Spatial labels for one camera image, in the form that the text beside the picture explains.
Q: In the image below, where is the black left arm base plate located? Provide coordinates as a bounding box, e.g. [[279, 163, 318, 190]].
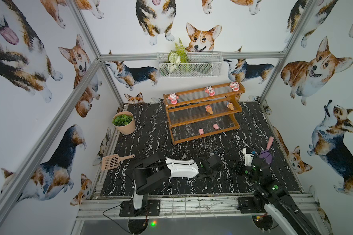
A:
[[119, 200, 160, 217]]

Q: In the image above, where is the small pink pig toy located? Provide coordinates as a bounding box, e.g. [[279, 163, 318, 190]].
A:
[[198, 128, 204, 135]]

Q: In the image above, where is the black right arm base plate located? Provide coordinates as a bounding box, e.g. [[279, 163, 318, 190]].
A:
[[237, 195, 265, 213]]

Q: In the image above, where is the pink hooded bunny doll figure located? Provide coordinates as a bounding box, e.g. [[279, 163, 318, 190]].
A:
[[168, 93, 179, 105]]

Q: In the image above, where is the purple spatula with pink handle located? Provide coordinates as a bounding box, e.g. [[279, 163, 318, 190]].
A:
[[259, 137, 274, 165]]

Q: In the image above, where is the artificial fern with white flowers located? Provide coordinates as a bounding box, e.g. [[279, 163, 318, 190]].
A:
[[167, 38, 189, 73]]

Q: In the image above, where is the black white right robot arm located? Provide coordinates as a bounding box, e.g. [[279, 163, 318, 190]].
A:
[[233, 157, 320, 235]]

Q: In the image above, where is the white wire wall basket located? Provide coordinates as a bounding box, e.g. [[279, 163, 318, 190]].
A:
[[156, 52, 223, 78]]

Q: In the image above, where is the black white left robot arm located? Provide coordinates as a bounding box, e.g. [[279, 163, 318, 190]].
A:
[[126, 154, 224, 210]]

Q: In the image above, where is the pink ice cream cone toy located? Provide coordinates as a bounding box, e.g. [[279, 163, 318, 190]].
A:
[[205, 105, 213, 115]]

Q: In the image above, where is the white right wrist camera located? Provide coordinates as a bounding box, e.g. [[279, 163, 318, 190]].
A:
[[242, 148, 254, 167]]

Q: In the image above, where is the orange wooden two-tier shelf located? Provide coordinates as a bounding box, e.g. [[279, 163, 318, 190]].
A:
[[163, 83, 245, 145]]

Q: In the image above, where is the pink white bunny doll figure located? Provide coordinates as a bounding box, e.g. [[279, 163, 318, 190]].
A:
[[229, 82, 240, 92]]

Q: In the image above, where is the blue pink ice cream toy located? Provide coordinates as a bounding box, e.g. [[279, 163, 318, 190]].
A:
[[226, 101, 235, 111]]

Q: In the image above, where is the beige slotted scoop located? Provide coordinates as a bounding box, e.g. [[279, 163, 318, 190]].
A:
[[101, 154, 135, 171]]

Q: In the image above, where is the pink pot with green succulent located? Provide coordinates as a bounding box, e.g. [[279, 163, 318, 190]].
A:
[[112, 111, 135, 135]]

